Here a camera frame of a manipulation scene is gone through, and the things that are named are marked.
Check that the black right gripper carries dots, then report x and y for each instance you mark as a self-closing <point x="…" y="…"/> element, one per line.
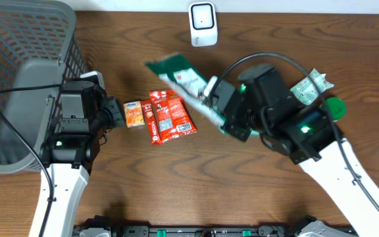
<point x="235" y="127"/>

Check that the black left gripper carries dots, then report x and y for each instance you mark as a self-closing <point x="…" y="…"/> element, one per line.
<point x="114" y="109"/>

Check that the orange Kleenex tissue pack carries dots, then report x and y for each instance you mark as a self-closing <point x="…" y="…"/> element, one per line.
<point x="133" y="114"/>

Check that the red candy bar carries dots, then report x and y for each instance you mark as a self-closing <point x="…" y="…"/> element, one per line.
<point x="151" y="122"/>

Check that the red snack bag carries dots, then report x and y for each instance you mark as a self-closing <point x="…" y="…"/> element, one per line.
<point x="173" y="119"/>

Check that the green 3M gloves package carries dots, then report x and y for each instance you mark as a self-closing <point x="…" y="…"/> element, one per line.
<point x="182" y="77"/>

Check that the light green wrapper packet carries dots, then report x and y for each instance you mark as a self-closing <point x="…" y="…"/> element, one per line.
<point x="305" y="91"/>

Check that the green lid jar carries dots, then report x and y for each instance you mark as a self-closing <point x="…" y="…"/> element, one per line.
<point x="336" y="106"/>

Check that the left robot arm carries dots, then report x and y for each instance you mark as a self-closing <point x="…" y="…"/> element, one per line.
<point x="68" y="154"/>

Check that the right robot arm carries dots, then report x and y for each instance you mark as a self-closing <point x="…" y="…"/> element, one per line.
<point x="305" y="135"/>

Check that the white barcode scanner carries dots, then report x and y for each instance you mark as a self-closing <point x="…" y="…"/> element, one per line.
<point x="203" y="24"/>

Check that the grey plastic mesh basket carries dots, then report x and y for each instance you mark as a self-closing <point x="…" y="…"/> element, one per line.
<point x="38" y="51"/>

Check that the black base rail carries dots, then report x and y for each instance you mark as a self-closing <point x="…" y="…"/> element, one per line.
<point x="308" y="226"/>

